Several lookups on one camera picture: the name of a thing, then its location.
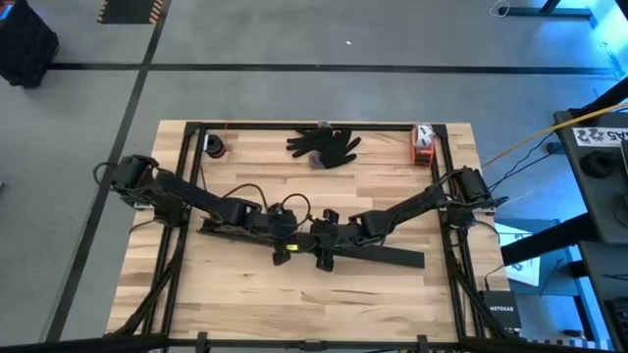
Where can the black side desk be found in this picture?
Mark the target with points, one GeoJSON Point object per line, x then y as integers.
{"type": "Point", "coordinates": [603, 196]}
{"type": "Point", "coordinates": [608, 274]}

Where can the orange tape dispenser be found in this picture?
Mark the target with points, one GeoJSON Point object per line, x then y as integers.
{"type": "Point", "coordinates": [422, 152]}

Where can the black tape roll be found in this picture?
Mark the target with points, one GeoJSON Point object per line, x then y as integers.
{"type": "Point", "coordinates": [214, 145]}

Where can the black equipment case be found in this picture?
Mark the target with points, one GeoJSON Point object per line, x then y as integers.
{"type": "Point", "coordinates": [24, 44]}

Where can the hazard striped floor mat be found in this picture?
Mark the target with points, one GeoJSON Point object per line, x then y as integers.
{"type": "Point", "coordinates": [130, 10]}

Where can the black Netgear switch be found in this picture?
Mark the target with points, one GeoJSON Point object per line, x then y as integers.
{"type": "Point", "coordinates": [500, 311]}

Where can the black desk foot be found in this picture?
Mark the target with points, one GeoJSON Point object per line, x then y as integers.
{"type": "Point", "coordinates": [549, 11]}

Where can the white paper sheet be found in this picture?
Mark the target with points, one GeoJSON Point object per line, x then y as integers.
{"type": "Point", "coordinates": [525, 269]}

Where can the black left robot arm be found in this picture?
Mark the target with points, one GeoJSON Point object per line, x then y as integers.
{"type": "Point", "coordinates": [196, 196]}

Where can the black rig crossbar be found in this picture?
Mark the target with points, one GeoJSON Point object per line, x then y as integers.
{"type": "Point", "coordinates": [98, 343]}

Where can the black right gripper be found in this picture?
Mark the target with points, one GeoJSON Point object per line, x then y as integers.
{"type": "Point", "coordinates": [333, 235]}

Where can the white label sign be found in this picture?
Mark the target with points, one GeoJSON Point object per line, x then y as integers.
{"type": "Point", "coordinates": [598, 136]}

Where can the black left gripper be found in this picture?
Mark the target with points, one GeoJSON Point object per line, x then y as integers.
{"type": "Point", "coordinates": [282, 230]}

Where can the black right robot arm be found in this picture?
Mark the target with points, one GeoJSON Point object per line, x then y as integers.
{"type": "Point", "coordinates": [407, 206]}

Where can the black raceway cover strip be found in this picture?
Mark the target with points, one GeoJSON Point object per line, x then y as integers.
{"type": "Point", "coordinates": [387, 256]}

